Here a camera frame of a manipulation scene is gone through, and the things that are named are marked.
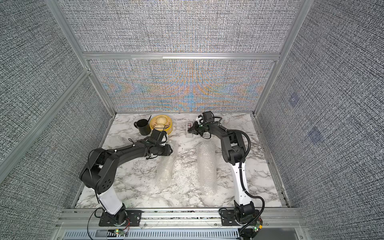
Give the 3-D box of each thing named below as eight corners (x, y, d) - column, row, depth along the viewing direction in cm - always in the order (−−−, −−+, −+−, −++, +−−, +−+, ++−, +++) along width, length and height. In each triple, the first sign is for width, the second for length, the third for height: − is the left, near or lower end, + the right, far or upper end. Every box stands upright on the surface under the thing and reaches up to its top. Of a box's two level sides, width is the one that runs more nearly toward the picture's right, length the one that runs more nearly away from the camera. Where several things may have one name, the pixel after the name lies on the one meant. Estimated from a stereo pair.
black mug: (135, 135, 109) (130, 126, 101) (137, 127, 113) (133, 118, 106) (150, 135, 109) (147, 126, 101) (151, 127, 113) (149, 118, 106)
